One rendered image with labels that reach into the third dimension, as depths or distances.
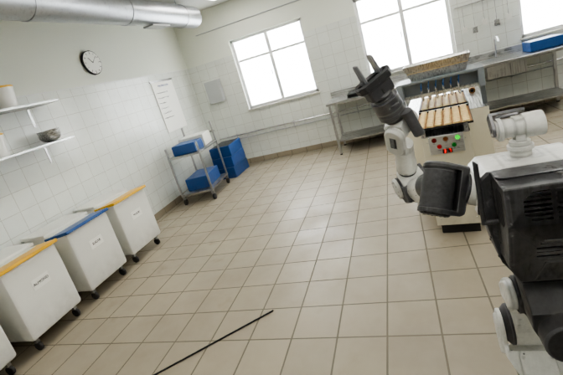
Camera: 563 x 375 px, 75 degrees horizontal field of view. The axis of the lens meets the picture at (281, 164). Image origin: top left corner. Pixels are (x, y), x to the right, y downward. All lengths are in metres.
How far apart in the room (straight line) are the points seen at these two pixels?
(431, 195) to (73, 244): 3.43
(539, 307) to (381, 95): 0.70
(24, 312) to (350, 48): 5.58
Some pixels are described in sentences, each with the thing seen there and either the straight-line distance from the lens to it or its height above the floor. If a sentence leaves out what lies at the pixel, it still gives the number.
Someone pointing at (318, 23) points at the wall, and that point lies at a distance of 6.69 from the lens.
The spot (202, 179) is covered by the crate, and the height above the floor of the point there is 0.33.
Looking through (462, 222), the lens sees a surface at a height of 0.10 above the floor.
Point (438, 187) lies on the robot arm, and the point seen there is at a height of 1.20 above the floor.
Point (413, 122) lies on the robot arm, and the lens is 1.19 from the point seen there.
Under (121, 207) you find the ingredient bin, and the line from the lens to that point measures 4.44.
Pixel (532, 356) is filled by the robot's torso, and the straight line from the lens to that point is 1.69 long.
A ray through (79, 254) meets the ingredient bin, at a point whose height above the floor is 0.52.
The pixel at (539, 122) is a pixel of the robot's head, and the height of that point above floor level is 1.32.
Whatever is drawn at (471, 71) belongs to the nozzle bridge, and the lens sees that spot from 3.60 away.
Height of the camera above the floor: 1.63
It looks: 14 degrees down
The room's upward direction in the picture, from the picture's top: 16 degrees counter-clockwise
